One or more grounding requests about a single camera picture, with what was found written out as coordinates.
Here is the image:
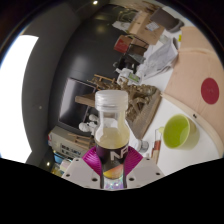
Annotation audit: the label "clear spray bottle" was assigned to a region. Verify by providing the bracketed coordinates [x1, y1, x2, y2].
[116, 67, 143, 86]

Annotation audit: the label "small white plaster bust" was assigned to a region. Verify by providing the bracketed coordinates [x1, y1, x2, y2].
[88, 113, 100, 123]

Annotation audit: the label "white shelf cabinet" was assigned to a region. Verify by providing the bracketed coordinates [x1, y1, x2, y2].
[48, 125, 90, 160]

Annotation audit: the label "newspaper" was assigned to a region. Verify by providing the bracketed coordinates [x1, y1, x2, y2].
[136, 37, 180, 80]

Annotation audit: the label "flat wooden strip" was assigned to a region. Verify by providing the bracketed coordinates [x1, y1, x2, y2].
[151, 128, 163, 165]

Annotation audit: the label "brown cardboard box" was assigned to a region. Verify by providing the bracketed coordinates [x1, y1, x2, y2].
[128, 11, 166, 46]

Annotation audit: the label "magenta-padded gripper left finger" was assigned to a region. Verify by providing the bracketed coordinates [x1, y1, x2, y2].
[61, 146, 101, 190]

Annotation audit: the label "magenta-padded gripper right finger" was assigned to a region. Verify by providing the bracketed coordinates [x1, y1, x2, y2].
[124, 145, 165, 190]

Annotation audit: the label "flat round red coaster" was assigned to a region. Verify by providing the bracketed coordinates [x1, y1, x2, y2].
[200, 77, 221, 106]

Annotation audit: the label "clear drink bottle white cap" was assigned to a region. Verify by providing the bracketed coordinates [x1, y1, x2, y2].
[93, 89, 131, 190]

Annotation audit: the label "black wall screen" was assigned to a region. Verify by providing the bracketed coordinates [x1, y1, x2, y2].
[58, 77, 98, 128]

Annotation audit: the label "light wooden drawing board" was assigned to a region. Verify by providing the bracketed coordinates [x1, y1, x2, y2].
[161, 26, 224, 158]

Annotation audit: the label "golden sculpture on wooden base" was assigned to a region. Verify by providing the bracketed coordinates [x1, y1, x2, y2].
[74, 78, 163, 141]

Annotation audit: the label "lime green cup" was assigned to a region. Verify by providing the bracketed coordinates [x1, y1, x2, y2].
[162, 113, 201, 151]

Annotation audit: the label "large ceiling light panel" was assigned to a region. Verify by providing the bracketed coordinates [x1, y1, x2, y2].
[0, 34, 40, 164]

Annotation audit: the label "red box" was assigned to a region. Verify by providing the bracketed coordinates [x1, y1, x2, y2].
[113, 34, 133, 55]

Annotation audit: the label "small white-lidded jar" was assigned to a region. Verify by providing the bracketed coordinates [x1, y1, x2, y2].
[137, 139, 151, 153]

